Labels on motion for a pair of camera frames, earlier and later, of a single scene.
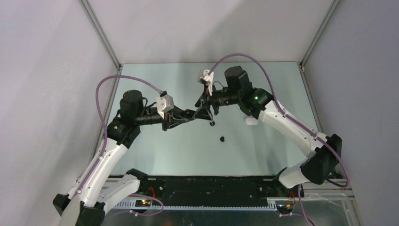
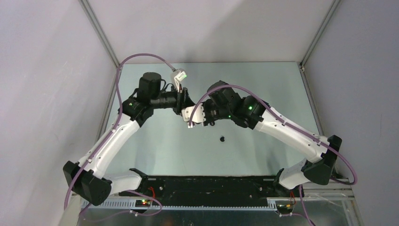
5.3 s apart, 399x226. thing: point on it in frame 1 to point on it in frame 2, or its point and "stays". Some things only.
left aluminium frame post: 100,33 stays
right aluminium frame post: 318,33 stays
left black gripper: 169,118 to 182,99
